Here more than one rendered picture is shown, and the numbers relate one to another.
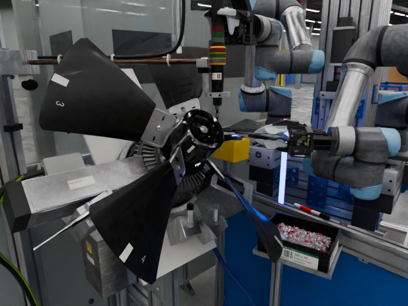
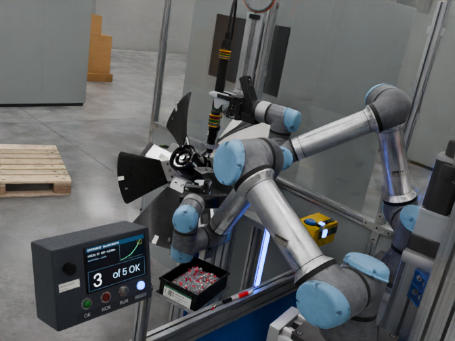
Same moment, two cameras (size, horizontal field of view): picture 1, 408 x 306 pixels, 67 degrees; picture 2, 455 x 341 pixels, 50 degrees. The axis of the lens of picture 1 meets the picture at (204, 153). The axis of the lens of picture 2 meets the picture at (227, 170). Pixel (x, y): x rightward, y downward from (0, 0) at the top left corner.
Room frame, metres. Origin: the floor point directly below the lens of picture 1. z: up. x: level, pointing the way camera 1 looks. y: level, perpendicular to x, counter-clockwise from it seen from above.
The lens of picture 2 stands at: (0.76, -1.83, 1.81)
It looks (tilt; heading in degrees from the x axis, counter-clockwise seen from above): 19 degrees down; 84
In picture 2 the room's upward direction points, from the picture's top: 10 degrees clockwise
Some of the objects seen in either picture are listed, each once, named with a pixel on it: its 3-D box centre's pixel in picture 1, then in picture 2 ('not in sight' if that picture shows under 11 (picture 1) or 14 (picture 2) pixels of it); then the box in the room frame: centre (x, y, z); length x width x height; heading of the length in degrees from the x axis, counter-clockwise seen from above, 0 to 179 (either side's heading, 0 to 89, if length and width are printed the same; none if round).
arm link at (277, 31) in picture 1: (267, 31); (283, 118); (1.08, -0.21, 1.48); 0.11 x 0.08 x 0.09; 142
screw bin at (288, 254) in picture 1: (299, 240); (194, 283); (0.86, -0.30, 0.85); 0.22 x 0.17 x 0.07; 57
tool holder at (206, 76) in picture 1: (214, 77); (212, 133); (0.85, -0.03, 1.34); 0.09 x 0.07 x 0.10; 77
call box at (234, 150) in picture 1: (227, 148); (314, 232); (1.31, -0.11, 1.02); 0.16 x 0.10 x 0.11; 42
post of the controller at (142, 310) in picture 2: not in sight; (142, 312); (0.70, -0.66, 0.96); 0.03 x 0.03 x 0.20; 42
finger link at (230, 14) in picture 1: (230, 22); (217, 100); (0.85, -0.07, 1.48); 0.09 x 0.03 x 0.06; 151
